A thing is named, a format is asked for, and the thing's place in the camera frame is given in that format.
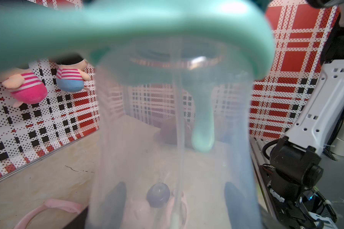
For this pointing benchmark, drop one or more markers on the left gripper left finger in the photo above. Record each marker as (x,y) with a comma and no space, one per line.
(112,209)

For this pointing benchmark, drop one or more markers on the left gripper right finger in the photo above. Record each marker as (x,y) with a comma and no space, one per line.
(243,213)

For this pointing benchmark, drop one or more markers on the clear baby bottle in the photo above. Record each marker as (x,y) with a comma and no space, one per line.
(174,150)

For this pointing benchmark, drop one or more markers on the mint green bottle handle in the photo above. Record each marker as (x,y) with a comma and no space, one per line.
(103,28)

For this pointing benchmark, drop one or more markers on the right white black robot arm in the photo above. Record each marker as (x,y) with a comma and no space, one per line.
(293,169)

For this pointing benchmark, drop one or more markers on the pink bottle cap near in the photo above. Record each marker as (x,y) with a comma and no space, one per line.
(137,215)

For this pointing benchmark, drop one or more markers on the brown plush toy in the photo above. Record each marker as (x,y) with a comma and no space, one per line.
(168,132)

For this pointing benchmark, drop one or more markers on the plush doll blue pants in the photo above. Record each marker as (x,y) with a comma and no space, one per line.
(70,75)

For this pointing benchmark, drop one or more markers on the plush doll pink pants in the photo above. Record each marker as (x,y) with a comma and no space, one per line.
(23,85)

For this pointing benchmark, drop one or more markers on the pink bottle handle near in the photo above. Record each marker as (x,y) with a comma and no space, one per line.
(170,220)

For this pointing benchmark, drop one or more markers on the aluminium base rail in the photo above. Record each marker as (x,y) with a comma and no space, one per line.
(258,160)

